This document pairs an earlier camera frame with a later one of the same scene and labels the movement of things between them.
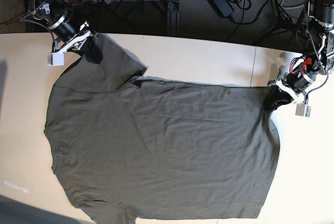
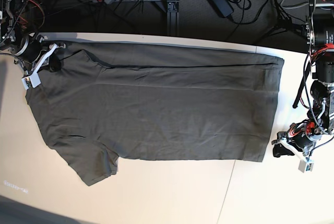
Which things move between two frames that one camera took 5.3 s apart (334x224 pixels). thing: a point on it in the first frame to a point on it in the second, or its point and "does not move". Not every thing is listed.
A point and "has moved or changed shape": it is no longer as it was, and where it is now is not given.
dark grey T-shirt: [158, 149] has moved or changed shape
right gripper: [293, 84] to [301, 136]
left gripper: [68, 37] to [36, 54]
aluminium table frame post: [173, 18] does not move
